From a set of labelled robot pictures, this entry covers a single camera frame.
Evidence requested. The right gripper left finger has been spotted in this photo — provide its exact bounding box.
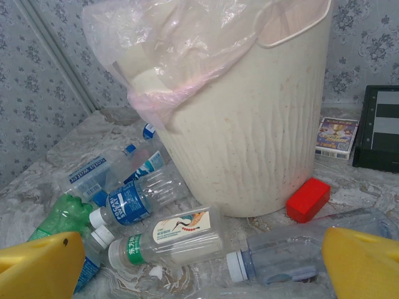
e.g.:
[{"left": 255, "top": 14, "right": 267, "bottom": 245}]
[{"left": 0, "top": 230, "right": 85, "bottom": 299}]

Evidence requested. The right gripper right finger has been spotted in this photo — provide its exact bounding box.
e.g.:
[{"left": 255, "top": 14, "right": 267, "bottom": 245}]
[{"left": 322, "top": 227, "right": 399, "bottom": 299}]

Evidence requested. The green plastic soda bottle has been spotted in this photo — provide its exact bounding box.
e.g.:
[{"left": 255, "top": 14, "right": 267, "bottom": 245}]
[{"left": 27, "top": 192, "right": 94, "bottom": 247}]

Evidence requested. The Pocari Sweat plastic bottle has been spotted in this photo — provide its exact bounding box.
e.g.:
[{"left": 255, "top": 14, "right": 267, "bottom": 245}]
[
  {"left": 89, "top": 171, "right": 190, "bottom": 228},
  {"left": 73, "top": 224, "right": 117, "bottom": 295}
]

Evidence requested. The large clear bluish bottle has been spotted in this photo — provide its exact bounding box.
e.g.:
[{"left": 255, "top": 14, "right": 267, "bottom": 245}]
[{"left": 226, "top": 207, "right": 399, "bottom": 287}]

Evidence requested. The crushed soda water bottle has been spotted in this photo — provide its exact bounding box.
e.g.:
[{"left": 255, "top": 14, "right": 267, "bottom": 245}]
[{"left": 59, "top": 152, "right": 125, "bottom": 207}]

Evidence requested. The clear bottle crane label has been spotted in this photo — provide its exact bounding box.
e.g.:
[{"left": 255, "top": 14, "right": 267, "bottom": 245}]
[{"left": 107, "top": 205, "right": 226, "bottom": 275}]

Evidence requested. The small clear blue-label bottle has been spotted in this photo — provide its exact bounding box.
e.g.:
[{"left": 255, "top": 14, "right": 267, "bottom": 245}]
[{"left": 142, "top": 123, "right": 163, "bottom": 150}]

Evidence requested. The cream plastic waste bin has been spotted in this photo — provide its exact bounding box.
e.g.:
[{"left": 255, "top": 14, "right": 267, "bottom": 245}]
[{"left": 115, "top": 0, "right": 333, "bottom": 219}]

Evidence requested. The pink plastic bin liner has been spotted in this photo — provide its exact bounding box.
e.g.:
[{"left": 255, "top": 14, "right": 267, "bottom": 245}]
[{"left": 81, "top": 0, "right": 332, "bottom": 135}]

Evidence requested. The red block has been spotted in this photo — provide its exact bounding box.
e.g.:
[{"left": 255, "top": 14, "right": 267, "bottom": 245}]
[{"left": 286, "top": 177, "right": 331, "bottom": 224}]

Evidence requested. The playing card box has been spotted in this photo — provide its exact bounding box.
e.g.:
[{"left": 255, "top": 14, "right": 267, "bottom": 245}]
[{"left": 314, "top": 116, "right": 360, "bottom": 161}]

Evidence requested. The black grey chessboard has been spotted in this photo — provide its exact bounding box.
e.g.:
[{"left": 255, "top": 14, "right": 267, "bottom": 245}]
[{"left": 352, "top": 84, "right": 399, "bottom": 174}]

